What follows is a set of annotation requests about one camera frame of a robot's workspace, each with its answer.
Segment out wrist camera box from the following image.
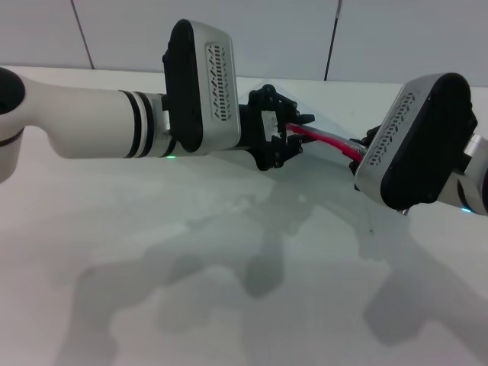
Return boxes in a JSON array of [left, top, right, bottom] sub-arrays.
[[354, 72, 479, 210], [162, 18, 242, 156]]

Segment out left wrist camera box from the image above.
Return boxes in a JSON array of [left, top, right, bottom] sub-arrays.
[[162, 18, 242, 156]]

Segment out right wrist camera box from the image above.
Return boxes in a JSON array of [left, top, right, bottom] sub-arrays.
[[354, 72, 479, 210]]

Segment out thin dark red cord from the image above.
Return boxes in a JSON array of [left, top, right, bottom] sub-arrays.
[[70, 0, 96, 71]]

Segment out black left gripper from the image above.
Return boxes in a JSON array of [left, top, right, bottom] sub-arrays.
[[238, 83, 316, 172]]

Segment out thin black pole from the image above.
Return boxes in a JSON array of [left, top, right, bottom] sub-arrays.
[[323, 0, 344, 82]]

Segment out clear document bag red zip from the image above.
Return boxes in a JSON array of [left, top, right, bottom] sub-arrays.
[[266, 85, 377, 234]]

